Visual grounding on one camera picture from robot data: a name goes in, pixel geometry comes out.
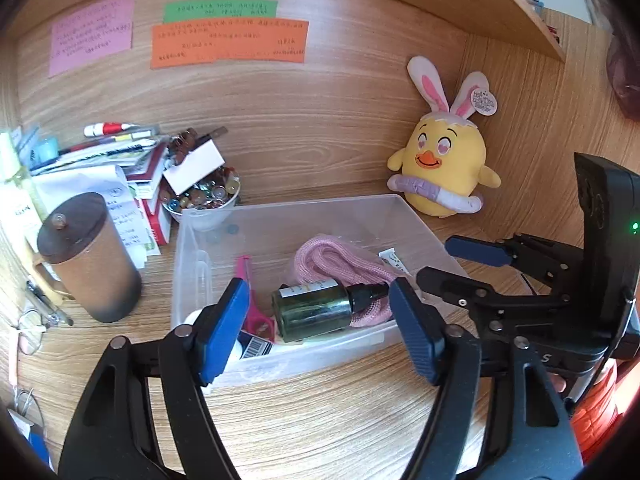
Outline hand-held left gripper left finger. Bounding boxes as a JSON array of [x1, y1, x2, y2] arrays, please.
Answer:
[[57, 277, 251, 480]]

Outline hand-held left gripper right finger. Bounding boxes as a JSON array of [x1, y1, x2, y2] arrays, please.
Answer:
[[387, 276, 585, 480]]

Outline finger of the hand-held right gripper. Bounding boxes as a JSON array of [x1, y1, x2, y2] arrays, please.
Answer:
[[445, 234, 556, 281], [416, 266, 571, 318]]

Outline pink scissors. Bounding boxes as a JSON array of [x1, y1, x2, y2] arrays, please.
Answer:
[[235, 256, 277, 338]]

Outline white tube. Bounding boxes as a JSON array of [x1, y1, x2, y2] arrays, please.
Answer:
[[378, 250, 412, 277]]

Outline dark green spray bottle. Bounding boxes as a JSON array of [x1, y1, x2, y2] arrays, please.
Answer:
[[271, 280, 391, 343]]

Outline pink rope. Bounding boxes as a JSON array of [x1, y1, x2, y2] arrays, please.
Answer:
[[292, 234, 416, 331]]

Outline clear plastic storage box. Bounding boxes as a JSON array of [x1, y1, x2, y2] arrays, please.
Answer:
[[170, 194, 473, 388]]

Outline black barcode label packet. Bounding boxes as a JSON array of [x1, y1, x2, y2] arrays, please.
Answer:
[[235, 332, 276, 361]]

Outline yellow chick plush toy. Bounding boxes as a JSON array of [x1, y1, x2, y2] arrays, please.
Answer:
[[387, 55, 502, 219]]

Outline brown cup with lid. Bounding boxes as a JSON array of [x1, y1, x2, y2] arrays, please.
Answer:
[[31, 191, 143, 323]]

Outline stack of books and papers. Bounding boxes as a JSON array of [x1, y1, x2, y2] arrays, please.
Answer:
[[30, 135, 173, 246]]

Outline white card box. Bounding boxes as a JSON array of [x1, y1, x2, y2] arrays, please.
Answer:
[[162, 141, 226, 195]]

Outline black pen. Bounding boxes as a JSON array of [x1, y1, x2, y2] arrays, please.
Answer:
[[25, 280, 73, 327]]

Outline brown hair clip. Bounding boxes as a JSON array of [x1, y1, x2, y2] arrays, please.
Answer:
[[170, 127, 228, 158]]

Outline eyeglasses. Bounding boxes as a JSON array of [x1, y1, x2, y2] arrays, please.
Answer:
[[10, 310, 48, 356]]

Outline red and white marker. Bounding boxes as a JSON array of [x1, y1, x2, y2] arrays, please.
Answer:
[[83, 121, 136, 137]]

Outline wooden shelf board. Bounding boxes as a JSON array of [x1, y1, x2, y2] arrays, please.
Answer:
[[470, 0, 568, 63]]

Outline white lotion bottle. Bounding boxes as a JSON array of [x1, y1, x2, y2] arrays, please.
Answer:
[[0, 132, 43, 256]]

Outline small light blue jar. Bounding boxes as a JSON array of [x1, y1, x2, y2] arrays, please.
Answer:
[[31, 137, 60, 163]]

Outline orange sticky note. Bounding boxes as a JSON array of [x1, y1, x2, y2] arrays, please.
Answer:
[[150, 18, 310, 70]]

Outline green sticky note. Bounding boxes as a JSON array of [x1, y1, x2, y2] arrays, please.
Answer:
[[162, 0, 279, 23]]

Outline pink sticky note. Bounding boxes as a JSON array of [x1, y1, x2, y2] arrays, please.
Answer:
[[48, 0, 136, 78]]

